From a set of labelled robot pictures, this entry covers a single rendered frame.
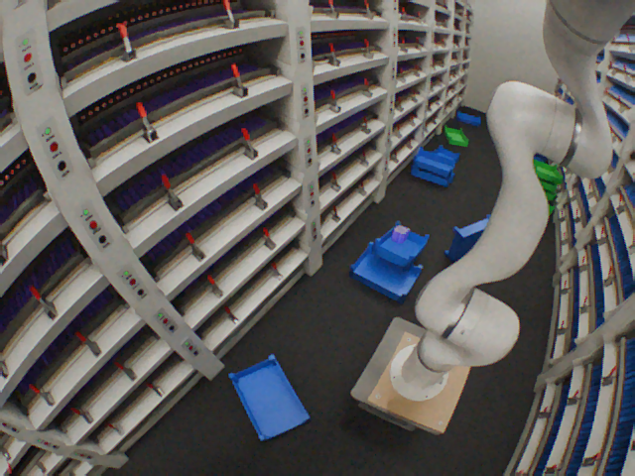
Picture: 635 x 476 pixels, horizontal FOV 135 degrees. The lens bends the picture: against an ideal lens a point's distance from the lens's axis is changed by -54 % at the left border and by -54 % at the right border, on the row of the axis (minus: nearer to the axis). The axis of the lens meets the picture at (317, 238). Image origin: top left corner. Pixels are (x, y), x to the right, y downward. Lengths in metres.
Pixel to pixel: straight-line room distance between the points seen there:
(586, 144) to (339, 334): 1.13
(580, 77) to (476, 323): 0.44
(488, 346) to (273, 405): 0.85
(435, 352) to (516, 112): 0.51
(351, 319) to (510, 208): 0.98
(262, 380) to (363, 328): 0.49
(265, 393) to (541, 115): 1.19
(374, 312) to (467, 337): 0.82
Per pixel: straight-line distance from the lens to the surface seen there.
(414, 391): 0.88
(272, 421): 1.16
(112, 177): 0.62
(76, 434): 1.15
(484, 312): 0.55
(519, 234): 0.46
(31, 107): 0.58
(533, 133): 0.44
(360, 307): 1.32
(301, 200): 1.09
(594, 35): 0.34
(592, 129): 0.45
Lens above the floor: 1.13
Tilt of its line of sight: 45 degrees down
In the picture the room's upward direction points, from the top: 4 degrees counter-clockwise
